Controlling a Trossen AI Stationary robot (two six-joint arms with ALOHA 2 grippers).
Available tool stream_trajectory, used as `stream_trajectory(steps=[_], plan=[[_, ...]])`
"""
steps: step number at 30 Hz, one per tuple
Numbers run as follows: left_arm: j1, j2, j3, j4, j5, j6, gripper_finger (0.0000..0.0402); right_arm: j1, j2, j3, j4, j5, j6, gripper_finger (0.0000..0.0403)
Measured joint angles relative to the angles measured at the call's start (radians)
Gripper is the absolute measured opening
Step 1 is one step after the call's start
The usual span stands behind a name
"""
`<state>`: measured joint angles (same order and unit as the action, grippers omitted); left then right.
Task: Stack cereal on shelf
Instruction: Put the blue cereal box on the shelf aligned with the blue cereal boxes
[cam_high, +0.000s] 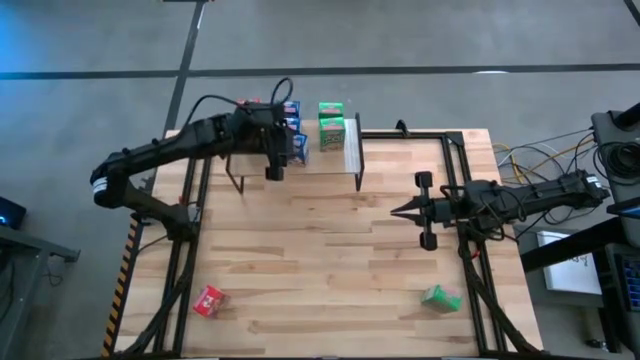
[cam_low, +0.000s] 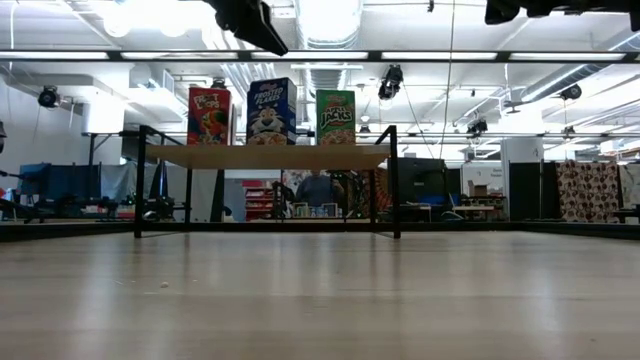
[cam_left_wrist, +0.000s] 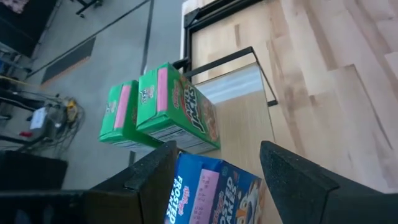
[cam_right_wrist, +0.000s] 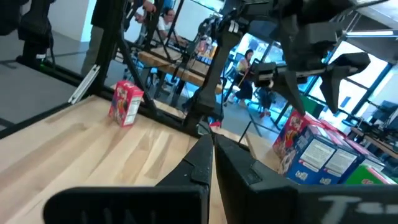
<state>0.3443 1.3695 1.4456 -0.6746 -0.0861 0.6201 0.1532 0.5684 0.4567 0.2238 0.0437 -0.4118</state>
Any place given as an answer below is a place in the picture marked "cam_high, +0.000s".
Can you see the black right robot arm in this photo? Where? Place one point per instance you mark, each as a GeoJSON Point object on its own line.
{"type": "Point", "coordinates": [540, 195]}

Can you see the dark equipment stand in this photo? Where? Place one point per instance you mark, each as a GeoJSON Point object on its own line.
{"type": "Point", "coordinates": [607, 130]}

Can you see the yellow black hazard tape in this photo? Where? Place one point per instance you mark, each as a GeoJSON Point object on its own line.
{"type": "Point", "coordinates": [120, 290]}

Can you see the black metal bar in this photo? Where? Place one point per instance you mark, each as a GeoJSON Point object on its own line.
{"type": "Point", "coordinates": [565, 245]}

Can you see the black device blue light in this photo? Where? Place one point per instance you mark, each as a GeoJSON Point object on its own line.
{"type": "Point", "coordinates": [10, 212]}

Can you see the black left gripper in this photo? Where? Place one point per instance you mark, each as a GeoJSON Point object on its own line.
{"type": "Point", "coordinates": [260, 132]}

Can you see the black pole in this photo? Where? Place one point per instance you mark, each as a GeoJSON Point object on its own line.
{"type": "Point", "coordinates": [629, 116]}

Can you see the blue Frosted Flakes cereal box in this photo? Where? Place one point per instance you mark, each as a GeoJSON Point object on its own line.
{"type": "Point", "coordinates": [293, 123]}
{"type": "Point", "coordinates": [300, 149]}
{"type": "Point", "coordinates": [292, 107]}

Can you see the grey metal table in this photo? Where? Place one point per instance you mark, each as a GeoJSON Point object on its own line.
{"type": "Point", "coordinates": [25, 260]}

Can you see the green Apple Jacks cereal box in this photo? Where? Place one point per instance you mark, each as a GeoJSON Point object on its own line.
{"type": "Point", "coordinates": [331, 109]}
{"type": "Point", "coordinates": [441, 298]}
{"type": "Point", "coordinates": [332, 135]}

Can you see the black clamp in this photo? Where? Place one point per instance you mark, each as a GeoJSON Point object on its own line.
{"type": "Point", "coordinates": [401, 127]}

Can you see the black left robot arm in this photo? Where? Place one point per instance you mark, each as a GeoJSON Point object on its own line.
{"type": "Point", "coordinates": [150, 150]}

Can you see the red Froot Loops cereal box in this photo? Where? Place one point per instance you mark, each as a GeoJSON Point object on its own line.
{"type": "Point", "coordinates": [210, 301]}
{"type": "Point", "coordinates": [248, 101]}

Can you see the black aluminium table frame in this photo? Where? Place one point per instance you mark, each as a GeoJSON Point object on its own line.
{"type": "Point", "coordinates": [452, 136]}

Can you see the dark keypad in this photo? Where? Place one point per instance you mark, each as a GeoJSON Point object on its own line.
{"type": "Point", "coordinates": [631, 282]}

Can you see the white tablet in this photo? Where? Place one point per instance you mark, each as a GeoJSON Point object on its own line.
{"type": "Point", "coordinates": [570, 265]}

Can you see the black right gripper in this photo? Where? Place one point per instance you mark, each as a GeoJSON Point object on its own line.
{"type": "Point", "coordinates": [445, 210]}

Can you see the wooden shelf black metal frame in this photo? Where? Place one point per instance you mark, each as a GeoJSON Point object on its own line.
{"type": "Point", "coordinates": [325, 162]}

